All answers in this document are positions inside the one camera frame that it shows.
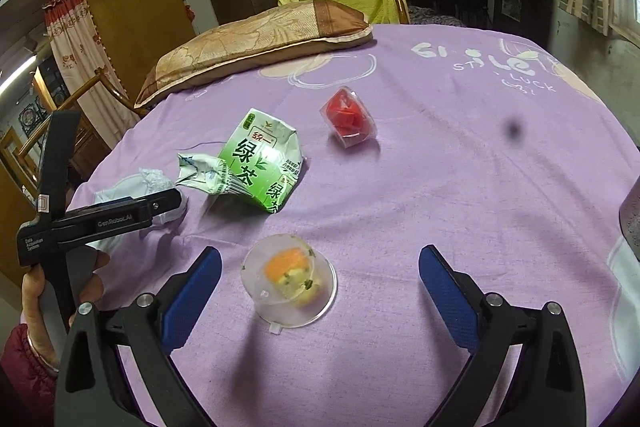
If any clear cup with red pieces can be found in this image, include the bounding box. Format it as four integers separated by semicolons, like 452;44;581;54
320;87;377;150

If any green tea carton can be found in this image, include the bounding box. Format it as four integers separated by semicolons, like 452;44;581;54
215;107;305;215

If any person's left forearm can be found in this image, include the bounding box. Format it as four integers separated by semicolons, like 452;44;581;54
0;322;61;427

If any clear cup with orange piece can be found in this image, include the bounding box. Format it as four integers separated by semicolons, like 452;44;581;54
241;234;338;335

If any tube light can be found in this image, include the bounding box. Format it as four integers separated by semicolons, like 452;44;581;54
0;54;36;90

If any purple printed bedsheet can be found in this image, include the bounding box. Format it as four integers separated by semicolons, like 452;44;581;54
65;24;640;427

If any wooden chair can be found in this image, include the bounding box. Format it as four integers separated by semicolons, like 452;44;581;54
65;67;143;178

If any brown patterned pillow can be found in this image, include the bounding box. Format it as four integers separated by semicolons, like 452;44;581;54
135;0;375;110

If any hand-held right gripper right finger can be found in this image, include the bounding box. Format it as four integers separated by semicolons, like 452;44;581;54
417;244;587;427

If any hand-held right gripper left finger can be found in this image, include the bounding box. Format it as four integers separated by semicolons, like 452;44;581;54
54;245;223;427

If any red floral curtain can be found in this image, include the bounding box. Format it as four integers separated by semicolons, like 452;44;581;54
42;0;141;142

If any pale grey plastic bag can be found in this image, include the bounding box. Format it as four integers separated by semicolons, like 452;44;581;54
67;167;190;298

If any wooden door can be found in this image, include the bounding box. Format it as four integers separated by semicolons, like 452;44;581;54
82;0;196;128

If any person's left hand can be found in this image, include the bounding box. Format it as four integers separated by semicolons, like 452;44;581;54
20;252;111;375

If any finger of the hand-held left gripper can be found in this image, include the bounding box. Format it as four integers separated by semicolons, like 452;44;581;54
56;188;184;251

